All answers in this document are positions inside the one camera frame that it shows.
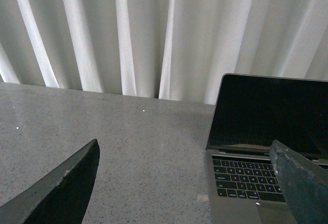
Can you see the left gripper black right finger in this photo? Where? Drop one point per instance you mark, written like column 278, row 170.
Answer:
column 303, row 183

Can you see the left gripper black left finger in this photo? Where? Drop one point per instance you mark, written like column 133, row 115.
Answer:
column 62, row 196

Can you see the grey laptop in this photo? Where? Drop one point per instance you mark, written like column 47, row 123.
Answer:
column 251, row 112

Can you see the white curtain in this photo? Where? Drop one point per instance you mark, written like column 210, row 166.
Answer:
column 167, row 49

